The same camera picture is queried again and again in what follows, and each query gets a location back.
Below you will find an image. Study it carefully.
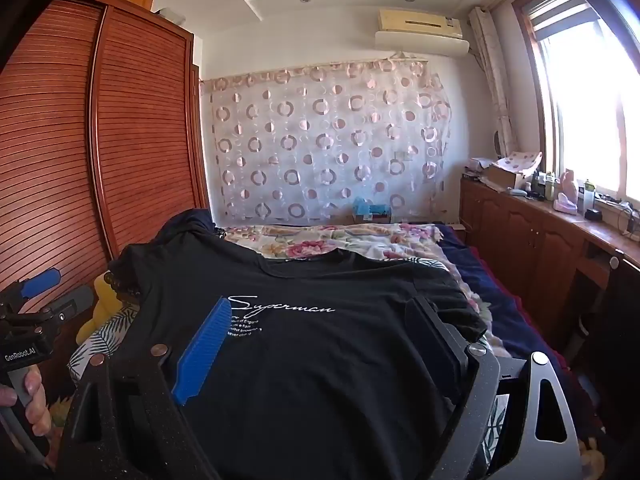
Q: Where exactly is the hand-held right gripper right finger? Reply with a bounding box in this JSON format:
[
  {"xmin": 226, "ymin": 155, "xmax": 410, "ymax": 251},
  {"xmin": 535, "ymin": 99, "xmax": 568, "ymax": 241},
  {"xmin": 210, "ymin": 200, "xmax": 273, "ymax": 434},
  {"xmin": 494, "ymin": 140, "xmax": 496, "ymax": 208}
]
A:
[{"xmin": 406, "ymin": 295, "xmax": 584, "ymax": 480}]

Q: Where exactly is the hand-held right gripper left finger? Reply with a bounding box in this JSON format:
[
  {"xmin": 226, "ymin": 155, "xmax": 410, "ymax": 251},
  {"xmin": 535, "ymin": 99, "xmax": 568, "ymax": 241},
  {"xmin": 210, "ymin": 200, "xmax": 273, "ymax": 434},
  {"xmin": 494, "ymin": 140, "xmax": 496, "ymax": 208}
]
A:
[{"xmin": 55, "ymin": 296, "xmax": 236, "ymax": 480}]

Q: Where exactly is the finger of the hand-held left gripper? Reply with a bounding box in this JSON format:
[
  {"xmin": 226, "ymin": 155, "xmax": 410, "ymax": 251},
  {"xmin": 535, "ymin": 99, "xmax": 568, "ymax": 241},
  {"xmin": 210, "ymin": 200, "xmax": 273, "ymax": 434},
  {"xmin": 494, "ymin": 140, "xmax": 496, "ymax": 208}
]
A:
[
  {"xmin": 19, "ymin": 268, "xmax": 63, "ymax": 299},
  {"xmin": 46, "ymin": 284, "xmax": 96, "ymax": 322}
]

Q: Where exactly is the black printed t-shirt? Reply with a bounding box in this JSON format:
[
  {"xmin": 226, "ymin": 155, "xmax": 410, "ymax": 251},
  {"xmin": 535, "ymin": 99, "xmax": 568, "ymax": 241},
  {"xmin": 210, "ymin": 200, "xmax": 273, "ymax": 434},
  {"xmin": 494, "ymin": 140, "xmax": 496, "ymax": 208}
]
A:
[{"xmin": 107, "ymin": 232, "xmax": 489, "ymax": 480}]

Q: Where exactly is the person's left hand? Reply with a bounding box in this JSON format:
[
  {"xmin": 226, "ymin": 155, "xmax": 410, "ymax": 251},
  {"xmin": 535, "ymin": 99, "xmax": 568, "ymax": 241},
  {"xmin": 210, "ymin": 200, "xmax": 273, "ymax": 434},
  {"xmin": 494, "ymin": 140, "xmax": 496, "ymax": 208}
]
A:
[{"xmin": 0, "ymin": 364, "xmax": 52, "ymax": 437}]

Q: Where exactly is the yellow cushion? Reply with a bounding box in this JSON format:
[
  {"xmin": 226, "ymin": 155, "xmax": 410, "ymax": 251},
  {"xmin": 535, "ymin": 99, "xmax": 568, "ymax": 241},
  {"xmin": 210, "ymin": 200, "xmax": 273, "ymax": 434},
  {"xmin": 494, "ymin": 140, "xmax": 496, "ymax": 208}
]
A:
[{"xmin": 77, "ymin": 270, "xmax": 127, "ymax": 342}]

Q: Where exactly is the leaf print bed sheet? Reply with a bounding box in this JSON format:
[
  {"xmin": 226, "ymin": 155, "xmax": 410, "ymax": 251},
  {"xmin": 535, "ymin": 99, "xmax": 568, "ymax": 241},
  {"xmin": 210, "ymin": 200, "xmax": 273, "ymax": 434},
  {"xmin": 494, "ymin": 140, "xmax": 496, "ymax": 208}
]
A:
[{"xmin": 67, "ymin": 305, "xmax": 138, "ymax": 387}]

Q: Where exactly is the dark blue bedspread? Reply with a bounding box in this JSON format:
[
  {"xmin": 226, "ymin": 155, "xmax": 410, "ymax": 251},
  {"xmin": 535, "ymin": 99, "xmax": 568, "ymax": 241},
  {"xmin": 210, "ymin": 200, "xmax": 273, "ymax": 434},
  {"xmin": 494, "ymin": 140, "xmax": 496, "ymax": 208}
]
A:
[{"xmin": 434, "ymin": 222, "xmax": 576, "ymax": 363}]

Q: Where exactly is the navy blue cloth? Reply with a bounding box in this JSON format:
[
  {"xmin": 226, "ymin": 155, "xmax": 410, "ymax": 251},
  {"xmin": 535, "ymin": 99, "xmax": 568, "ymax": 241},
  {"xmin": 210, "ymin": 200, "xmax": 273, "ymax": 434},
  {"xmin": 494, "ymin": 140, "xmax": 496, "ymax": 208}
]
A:
[{"xmin": 159, "ymin": 209, "xmax": 223, "ymax": 242}]

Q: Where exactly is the wooden sideboard cabinet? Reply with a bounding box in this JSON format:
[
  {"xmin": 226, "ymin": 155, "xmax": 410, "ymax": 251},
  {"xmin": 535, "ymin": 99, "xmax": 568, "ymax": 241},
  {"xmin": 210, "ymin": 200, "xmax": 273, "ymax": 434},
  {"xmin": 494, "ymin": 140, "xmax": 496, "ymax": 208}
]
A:
[{"xmin": 458, "ymin": 177, "xmax": 640, "ymax": 357}]

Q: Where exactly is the blue toy animal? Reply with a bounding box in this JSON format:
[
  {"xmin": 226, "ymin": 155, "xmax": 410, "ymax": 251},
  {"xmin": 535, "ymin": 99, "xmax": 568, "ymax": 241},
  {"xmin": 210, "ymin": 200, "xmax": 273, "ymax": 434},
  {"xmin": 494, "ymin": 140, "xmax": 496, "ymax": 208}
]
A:
[{"xmin": 352, "ymin": 197, "xmax": 392, "ymax": 224}]

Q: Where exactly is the floral blanket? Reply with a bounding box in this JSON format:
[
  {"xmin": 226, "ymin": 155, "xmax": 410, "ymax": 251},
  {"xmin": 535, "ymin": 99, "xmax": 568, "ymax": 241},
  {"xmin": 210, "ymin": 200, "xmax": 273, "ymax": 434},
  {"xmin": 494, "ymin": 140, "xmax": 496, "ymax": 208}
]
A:
[{"xmin": 220, "ymin": 222, "xmax": 453, "ymax": 273}]

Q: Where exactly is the wooden slatted wardrobe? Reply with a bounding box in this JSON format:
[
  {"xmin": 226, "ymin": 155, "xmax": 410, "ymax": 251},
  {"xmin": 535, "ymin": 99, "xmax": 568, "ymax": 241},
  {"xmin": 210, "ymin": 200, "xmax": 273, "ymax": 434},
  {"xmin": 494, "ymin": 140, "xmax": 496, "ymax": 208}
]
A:
[{"xmin": 0, "ymin": 0, "xmax": 212, "ymax": 378}]

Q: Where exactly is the cardboard box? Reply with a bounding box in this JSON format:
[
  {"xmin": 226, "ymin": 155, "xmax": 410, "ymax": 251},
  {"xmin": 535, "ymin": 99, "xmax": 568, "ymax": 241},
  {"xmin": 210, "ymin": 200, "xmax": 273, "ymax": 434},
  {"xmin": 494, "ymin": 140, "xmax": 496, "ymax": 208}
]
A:
[{"xmin": 485, "ymin": 162, "xmax": 532, "ymax": 189}]

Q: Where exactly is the pink dotted cloth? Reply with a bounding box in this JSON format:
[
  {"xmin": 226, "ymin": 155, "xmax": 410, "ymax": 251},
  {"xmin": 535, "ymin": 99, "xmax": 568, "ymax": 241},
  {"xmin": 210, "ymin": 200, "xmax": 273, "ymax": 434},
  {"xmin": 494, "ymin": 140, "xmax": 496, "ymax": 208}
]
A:
[{"xmin": 492, "ymin": 151, "xmax": 544, "ymax": 174}]

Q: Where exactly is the clear bottle with cap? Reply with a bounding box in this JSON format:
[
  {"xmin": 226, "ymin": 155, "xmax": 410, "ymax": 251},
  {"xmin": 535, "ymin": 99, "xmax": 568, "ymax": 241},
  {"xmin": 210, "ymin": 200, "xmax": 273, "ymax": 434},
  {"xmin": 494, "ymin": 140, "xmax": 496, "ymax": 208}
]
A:
[{"xmin": 578, "ymin": 180, "xmax": 596, "ymax": 215}]

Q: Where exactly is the sheer circle pattern curtain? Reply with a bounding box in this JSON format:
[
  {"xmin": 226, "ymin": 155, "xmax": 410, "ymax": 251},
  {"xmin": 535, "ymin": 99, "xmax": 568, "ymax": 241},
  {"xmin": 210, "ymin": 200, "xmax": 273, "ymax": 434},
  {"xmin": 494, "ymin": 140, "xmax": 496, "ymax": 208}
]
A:
[{"xmin": 200, "ymin": 57, "xmax": 454, "ymax": 224}]

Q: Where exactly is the patterned window curtain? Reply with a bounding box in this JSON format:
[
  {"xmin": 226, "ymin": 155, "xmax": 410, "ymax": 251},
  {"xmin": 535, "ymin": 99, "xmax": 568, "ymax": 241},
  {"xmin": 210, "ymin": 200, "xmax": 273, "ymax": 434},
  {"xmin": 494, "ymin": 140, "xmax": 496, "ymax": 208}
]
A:
[{"xmin": 468, "ymin": 6, "xmax": 517, "ymax": 159}]

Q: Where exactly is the window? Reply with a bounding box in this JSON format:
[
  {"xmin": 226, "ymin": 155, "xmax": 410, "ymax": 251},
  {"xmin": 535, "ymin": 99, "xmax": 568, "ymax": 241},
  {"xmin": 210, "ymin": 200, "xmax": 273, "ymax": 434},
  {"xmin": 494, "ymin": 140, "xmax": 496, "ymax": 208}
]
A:
[{"xmin": 512, "ymin": 0, "xmax": 640, "ymax": 207}]

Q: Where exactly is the white air deflector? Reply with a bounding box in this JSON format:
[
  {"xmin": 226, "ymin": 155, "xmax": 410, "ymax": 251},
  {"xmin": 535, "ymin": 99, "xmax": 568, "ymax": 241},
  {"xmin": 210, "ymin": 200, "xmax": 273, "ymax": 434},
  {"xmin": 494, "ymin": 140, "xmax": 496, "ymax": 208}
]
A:
[{"xmin": 374, "ymin": 30, "xmax": 471, "ymax": 57}]

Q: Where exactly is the wall air conditioner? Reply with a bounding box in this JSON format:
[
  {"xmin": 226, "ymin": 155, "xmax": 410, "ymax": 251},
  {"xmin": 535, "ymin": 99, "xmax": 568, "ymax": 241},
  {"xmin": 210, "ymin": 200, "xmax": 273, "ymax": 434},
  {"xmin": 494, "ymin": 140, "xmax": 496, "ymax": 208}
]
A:
[{"xmin": 377, "ymin": 8, "xmax": 465, "ymax": 40}]

